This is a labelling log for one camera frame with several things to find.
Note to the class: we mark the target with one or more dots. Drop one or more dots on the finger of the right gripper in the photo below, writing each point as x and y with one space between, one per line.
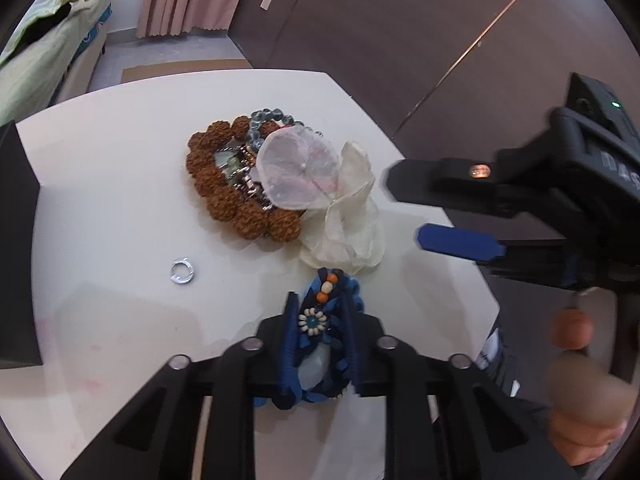
459 243
451 183

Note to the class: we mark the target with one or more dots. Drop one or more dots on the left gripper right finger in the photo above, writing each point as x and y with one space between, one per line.
365 365

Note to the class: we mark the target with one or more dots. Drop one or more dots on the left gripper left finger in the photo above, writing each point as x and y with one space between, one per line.
276 372

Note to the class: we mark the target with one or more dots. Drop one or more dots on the blue beaded tassel ornament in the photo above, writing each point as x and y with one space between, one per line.
321 358

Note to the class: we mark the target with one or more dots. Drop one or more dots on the white organza pouch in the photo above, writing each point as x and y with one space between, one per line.
300 170

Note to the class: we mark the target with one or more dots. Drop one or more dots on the black jewelry box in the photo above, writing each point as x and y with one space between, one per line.
19 192

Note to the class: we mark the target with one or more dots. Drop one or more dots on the right hand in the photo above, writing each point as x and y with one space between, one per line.
589 406

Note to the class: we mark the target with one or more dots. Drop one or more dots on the brown cardboard sheet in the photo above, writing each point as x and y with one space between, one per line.
142 72

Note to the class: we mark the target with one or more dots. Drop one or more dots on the bed with green sheet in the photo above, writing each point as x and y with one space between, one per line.
59 66

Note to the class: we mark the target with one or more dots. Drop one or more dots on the black garment on bed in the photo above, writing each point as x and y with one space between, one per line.
41 26

